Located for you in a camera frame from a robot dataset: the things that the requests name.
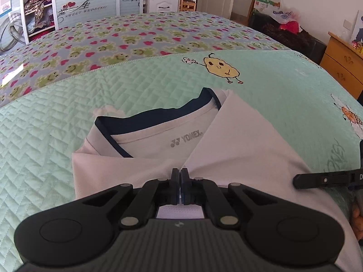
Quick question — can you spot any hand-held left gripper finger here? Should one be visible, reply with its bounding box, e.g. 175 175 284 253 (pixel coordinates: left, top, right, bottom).
82 168 181 230
181 168 280 228

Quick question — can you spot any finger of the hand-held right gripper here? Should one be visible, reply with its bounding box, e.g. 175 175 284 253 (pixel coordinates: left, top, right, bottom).
293 169 363 189

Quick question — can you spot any white t-shirt with navy trim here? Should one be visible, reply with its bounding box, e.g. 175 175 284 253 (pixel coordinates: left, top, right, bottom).
71 88 363 272

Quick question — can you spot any pile of clothes in wardrobe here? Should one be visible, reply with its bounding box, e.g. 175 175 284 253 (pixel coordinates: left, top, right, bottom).
24 0 56 34

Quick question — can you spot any person's right hand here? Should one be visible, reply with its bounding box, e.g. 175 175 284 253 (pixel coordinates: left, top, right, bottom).
352 202 363 244

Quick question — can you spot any wooden nightstand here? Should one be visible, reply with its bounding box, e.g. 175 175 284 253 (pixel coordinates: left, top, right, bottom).
319 31 363 100

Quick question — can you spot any mint bee print quilted bedspread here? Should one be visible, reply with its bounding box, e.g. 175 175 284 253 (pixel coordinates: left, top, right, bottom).
0 11 363 272

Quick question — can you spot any black sofa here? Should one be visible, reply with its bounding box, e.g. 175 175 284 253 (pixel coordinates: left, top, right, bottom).
248 10 327 64

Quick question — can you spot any red cloth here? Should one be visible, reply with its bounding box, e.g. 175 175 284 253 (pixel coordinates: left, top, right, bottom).
279 21 303 34

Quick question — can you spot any white plastic bag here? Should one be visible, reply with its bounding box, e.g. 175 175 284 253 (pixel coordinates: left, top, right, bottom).
272 5 302 25

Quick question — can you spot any green and white cardboard box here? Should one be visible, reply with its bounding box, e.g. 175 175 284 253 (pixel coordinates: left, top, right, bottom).
253 0 282 18

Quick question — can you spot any sliding door wardrobe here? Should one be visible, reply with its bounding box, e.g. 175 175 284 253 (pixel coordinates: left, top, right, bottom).
0 0 146 52

